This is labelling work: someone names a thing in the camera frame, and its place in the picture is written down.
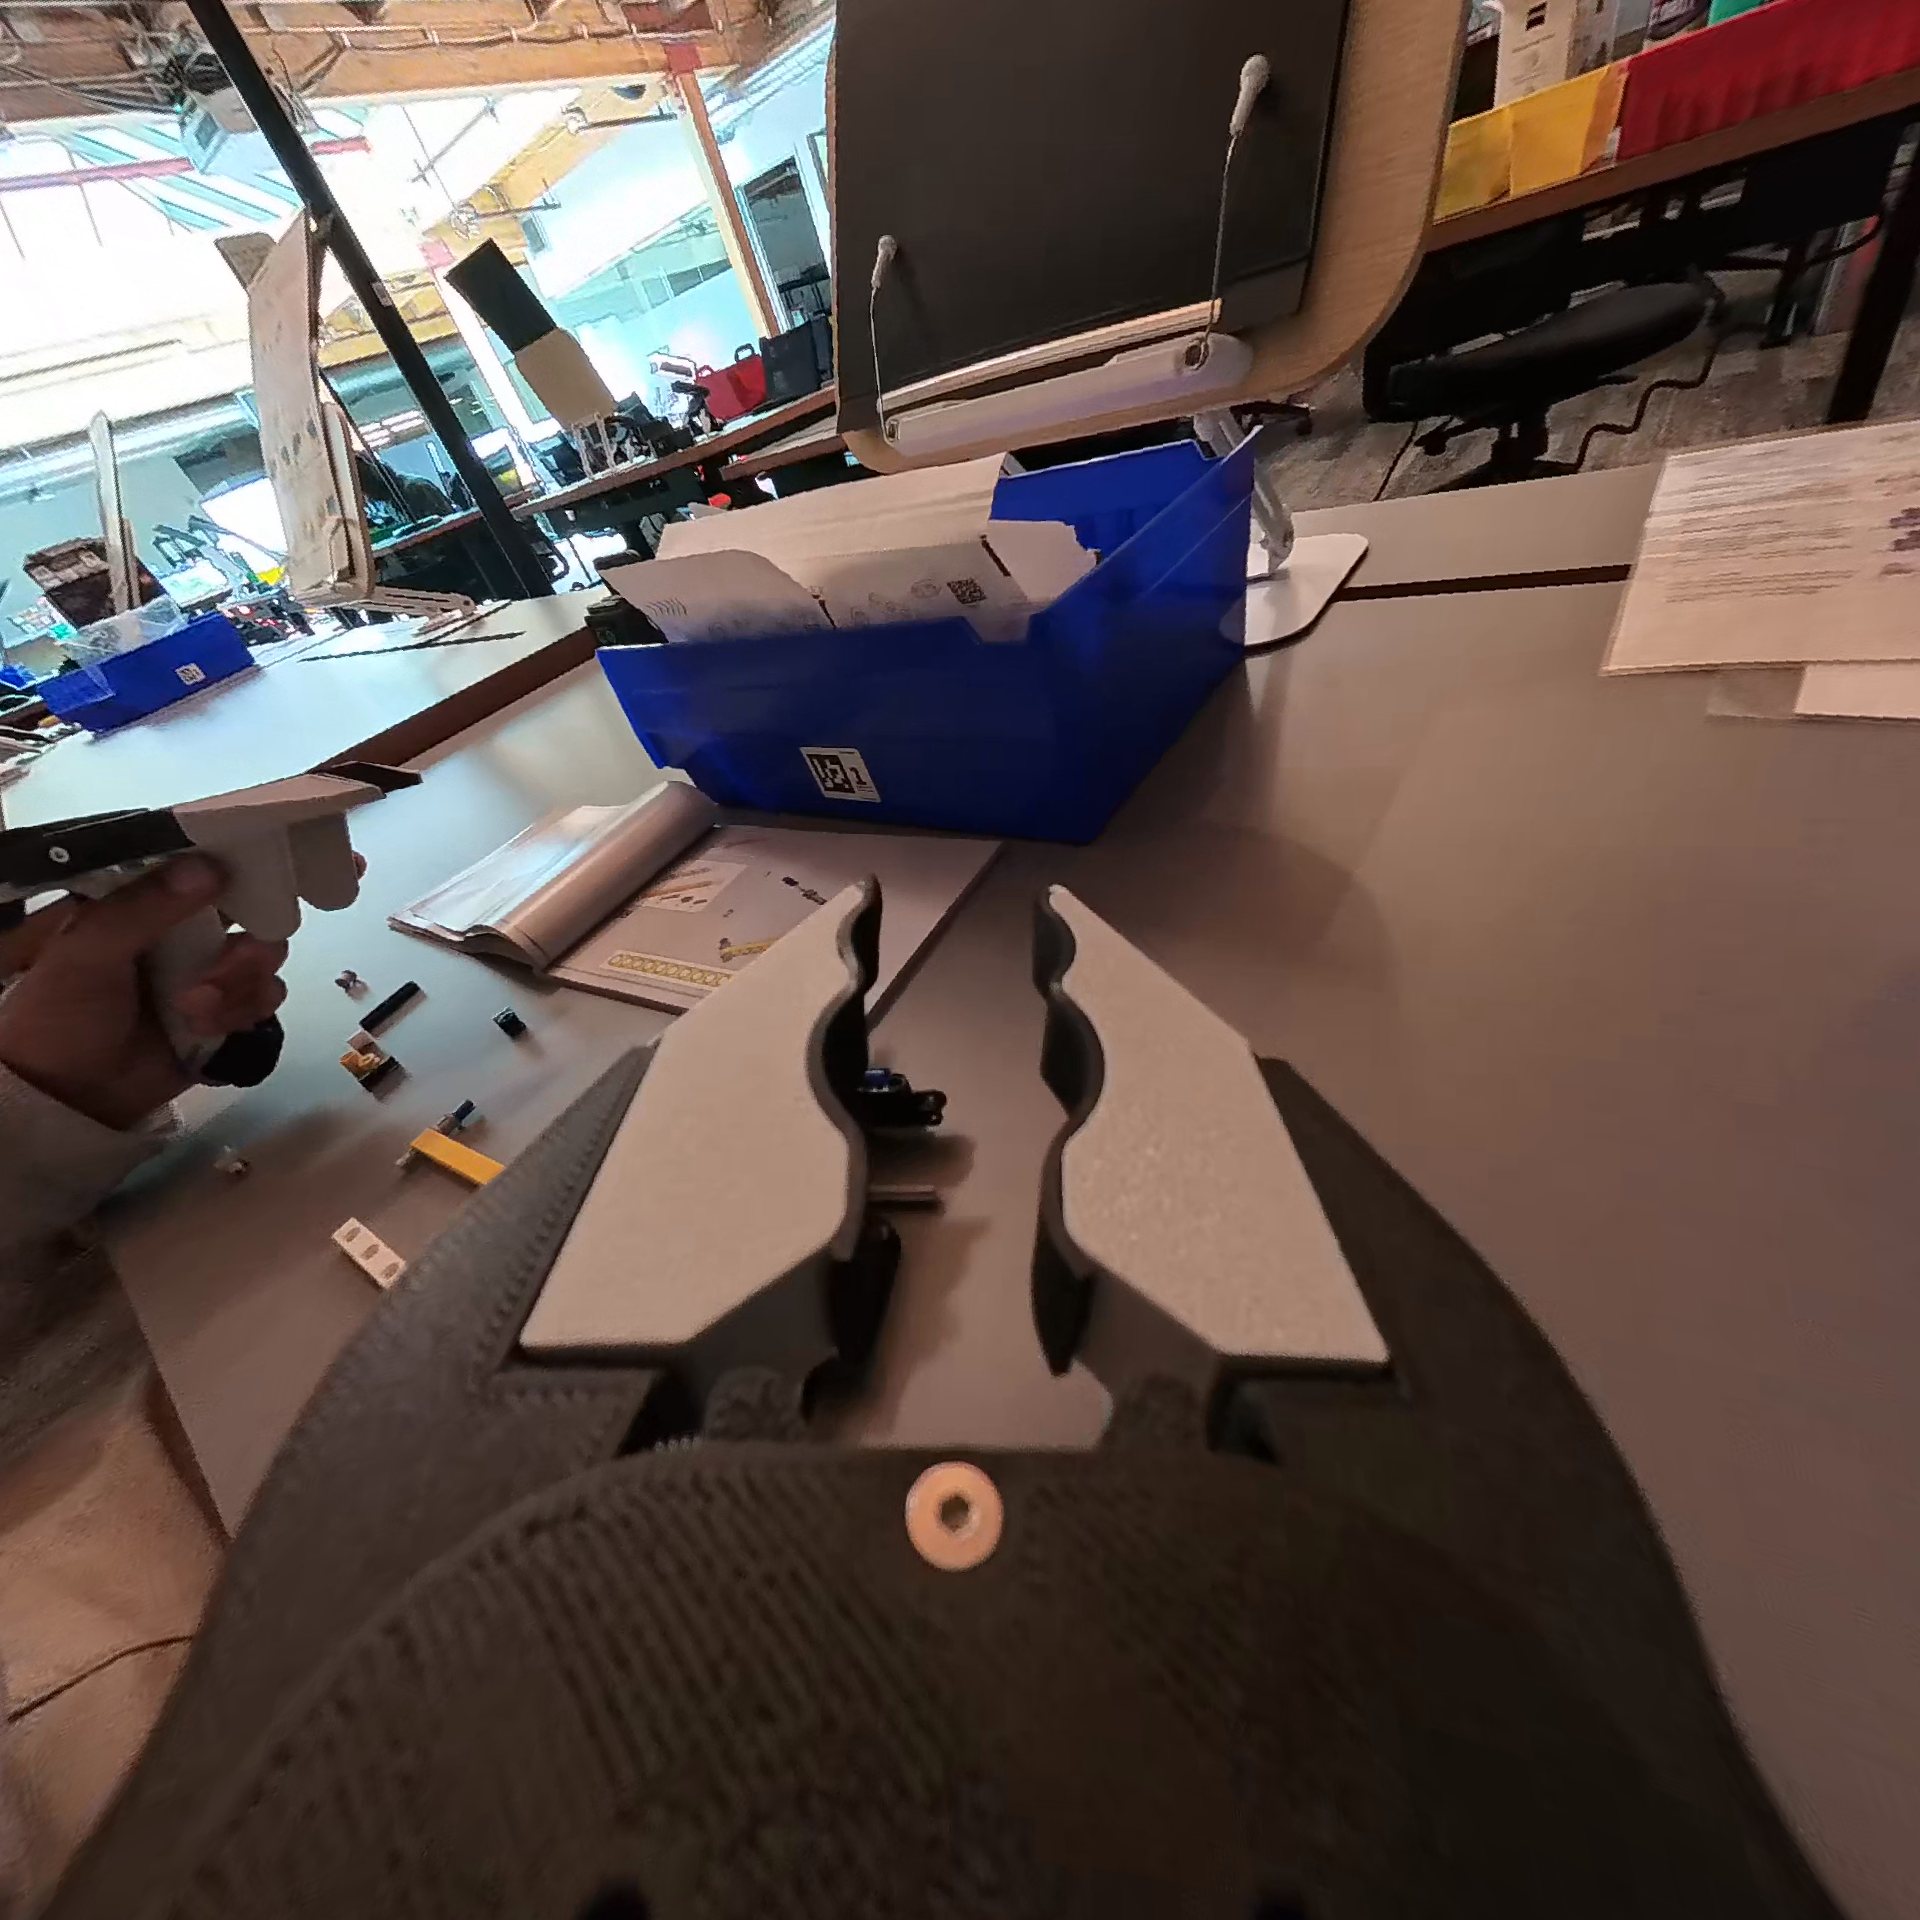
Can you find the person's left forearm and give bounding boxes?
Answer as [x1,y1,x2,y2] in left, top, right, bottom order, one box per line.
[0,1053,185,1382]

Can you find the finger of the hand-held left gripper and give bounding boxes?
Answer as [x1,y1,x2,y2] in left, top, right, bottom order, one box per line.
[172,759,425,950]

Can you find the person's light grey sweater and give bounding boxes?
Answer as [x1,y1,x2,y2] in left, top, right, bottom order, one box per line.
[0,1350,232,1742]

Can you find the yellow storage bin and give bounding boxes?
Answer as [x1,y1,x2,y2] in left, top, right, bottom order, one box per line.
[1437,67,1631,223]

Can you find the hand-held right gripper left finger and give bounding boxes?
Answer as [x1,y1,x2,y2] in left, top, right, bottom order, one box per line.
[517,877,905,1371]

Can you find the printed paper sheets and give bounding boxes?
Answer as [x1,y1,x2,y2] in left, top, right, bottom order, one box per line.
[1602,420,1920,724]

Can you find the pile of white paper bags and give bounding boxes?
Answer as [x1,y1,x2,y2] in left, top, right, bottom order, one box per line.
[600,458,1105,646]

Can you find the black beige panel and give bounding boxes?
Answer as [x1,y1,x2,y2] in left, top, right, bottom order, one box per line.
[441,237,619,433]

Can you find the large blue plastic bin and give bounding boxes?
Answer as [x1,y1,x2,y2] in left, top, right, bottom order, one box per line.
[594,435,1259,846]

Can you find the black office chair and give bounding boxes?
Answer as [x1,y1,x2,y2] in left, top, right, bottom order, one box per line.
[1363,277,1728,484]

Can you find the monitor on white stand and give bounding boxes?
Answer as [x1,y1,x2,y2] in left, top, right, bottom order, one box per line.
[833,0,1469,652]

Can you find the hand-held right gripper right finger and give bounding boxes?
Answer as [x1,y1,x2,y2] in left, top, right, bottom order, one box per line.
[1031,884,1394,1409]

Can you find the lego instruction booklet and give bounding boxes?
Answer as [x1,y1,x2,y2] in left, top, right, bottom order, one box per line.
[392,780,1004,1020]

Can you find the red storage bin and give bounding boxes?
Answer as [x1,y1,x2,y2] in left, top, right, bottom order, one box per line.
[1616,0,1920,159]

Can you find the white document stand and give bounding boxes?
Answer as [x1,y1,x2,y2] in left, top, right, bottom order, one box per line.
[217,210,484,623]

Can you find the person's left hand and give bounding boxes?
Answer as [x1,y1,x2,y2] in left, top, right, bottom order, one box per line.
[0,854,291,1134]

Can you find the black metal pole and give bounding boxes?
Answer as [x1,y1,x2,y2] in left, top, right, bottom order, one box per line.
[187,0,561,601]

